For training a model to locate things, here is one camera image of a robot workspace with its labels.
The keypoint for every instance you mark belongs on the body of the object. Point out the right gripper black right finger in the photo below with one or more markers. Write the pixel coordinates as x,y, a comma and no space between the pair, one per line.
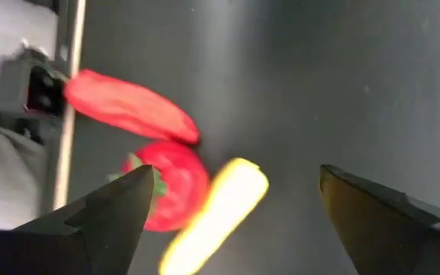
388,237

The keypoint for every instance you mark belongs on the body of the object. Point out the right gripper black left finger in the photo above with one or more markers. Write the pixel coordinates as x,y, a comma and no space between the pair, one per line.
101,229

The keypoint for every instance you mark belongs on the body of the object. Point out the red tomato with green calyx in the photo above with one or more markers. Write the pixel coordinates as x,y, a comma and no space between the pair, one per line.
182,183

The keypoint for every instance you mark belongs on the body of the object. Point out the yellow squash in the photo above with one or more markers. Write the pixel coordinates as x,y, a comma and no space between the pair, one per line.
220,214

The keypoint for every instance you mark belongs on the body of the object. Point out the long red pepper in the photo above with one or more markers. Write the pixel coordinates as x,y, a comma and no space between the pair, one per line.
128,107

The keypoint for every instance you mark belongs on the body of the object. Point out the grey table-level camera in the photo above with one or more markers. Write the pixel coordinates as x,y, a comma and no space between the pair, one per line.
17,88

